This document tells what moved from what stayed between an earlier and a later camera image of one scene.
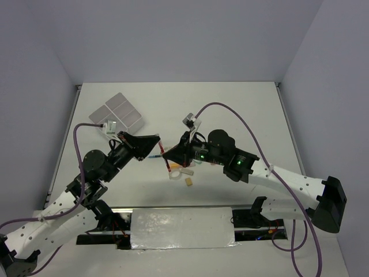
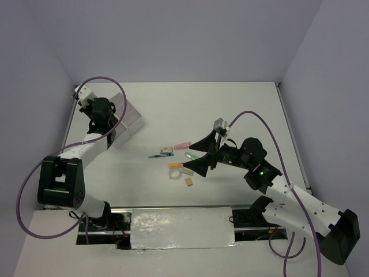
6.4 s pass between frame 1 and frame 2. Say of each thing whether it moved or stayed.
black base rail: stayed
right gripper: moved
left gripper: moved
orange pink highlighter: stayed
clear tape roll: stayed
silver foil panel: stayed
